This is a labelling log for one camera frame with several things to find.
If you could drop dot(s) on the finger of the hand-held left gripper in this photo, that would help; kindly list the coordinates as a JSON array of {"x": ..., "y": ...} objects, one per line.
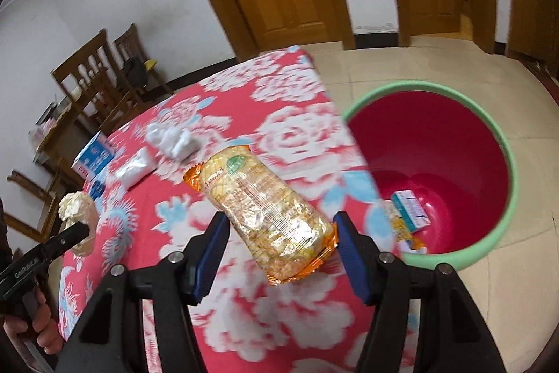
[{"x": 65, "y": 239}]

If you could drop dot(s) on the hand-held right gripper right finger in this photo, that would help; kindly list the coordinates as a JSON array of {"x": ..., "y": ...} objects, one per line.
[{"x": 354, "y": 268}]

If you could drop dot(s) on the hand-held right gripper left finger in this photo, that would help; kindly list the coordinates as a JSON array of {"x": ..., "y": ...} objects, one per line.
[{"x": 209, "y": 263}]

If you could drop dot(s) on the cream wrapper ball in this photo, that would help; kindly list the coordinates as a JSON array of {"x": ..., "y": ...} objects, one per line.
[{"x": 74, "y": 204}]

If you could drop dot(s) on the yellow foam net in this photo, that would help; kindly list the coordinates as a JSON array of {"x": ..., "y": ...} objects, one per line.
[{"x": 395, "y": 220}]

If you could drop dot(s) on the orange-edged cracker packet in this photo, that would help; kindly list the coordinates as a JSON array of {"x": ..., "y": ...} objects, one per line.
[{"x": 262, "y": 207}]

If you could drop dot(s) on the white and teal box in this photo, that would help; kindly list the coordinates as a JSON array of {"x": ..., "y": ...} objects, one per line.
[{"x": 410, "y": 209}]

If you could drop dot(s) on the red bin with green rim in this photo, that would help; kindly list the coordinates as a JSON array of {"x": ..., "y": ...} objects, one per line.
[{"x": 436, "y": 137}]

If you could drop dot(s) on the person's left hand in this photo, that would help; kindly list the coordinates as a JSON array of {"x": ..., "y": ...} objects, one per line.
[{"x": 43, "y": 316}]

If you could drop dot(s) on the low wooden chair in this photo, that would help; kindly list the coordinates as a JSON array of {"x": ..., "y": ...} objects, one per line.
[{"x": 37, "y": 191}]

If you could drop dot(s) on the blue packet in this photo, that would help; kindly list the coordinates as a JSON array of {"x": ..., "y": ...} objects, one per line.
[{"x": 98, "y": 187}]

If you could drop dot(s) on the small orange scrap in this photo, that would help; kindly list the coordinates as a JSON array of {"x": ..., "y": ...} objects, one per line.
[{"x": 415, "y": 244}]

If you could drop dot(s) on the blue and white carton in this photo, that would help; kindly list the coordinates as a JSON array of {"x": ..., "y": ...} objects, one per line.
[{"x": 91, "y": 156}]

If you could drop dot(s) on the white plastic bag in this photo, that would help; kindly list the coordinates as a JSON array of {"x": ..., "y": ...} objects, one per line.
[
  {"x": 136, "y": 165},
  {"x": 172, "y": 139}
]

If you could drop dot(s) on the wooden side table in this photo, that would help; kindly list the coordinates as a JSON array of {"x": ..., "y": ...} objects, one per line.
[{"x": 56, "y": 137}]

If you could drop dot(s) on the large wooden chair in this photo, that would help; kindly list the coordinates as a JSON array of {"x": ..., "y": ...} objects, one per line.
[{"x": 85, "y": 73}]

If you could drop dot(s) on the red floral tablecloth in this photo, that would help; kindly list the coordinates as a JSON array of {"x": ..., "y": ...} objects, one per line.
[{"x": 279, "y": 111}]

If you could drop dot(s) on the black bag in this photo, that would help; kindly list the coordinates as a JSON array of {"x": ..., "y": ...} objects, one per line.
[{"x": 134, "y": 71}]

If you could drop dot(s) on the yellow cushion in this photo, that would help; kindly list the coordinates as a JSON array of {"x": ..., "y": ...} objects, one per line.
[{"x": 150, "y": 63}]

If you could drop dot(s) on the small wooden chair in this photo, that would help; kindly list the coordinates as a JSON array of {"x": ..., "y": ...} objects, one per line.
[{"x": 131, "y": 43}]

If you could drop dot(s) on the red floor mat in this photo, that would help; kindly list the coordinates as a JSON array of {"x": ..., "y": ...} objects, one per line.
[{"x": 550, "y": 87}]

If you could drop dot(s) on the wooden door panel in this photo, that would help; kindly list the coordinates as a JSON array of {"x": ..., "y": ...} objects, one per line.
[{"x": 530, "y": 14}]

